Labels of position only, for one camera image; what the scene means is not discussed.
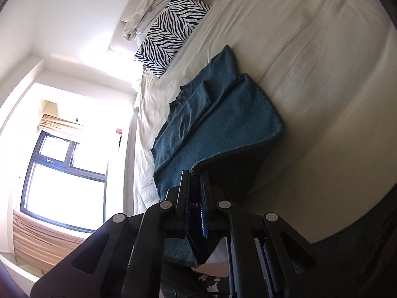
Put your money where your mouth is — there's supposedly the dark teal knit sweater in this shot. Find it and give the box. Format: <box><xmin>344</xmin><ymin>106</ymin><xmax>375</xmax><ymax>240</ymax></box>
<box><xmin>150</xmin><ymin>44</ymin><xmax>286</xmax><ymax>267</ymax></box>

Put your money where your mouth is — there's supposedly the dark framed window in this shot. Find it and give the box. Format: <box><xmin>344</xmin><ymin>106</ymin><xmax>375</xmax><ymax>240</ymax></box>
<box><xmin>20</xmin><ymin>131</ymin><xmax>109</xmax><ymax>233</ymax></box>

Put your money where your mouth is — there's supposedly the crumpled white duvet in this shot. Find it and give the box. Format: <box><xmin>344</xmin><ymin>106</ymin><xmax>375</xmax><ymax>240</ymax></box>
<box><xmin>123</xmin><ymin>0</ymin><xmax>165</xmax><ymax>42</ymax></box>

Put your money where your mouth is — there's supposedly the zebra print pillow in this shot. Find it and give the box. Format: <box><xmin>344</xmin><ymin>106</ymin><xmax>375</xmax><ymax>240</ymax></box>
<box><xmin>134</xmin><ymin>0</ymin><xmax>211</xmax><ymax>77</ymax></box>

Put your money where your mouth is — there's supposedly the beige bed sheet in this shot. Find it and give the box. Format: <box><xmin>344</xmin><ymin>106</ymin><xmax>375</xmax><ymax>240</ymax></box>
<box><xmin>132</xmin><ymin>0</ymin><xmax>396</xmax><ymax>242</ymax></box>

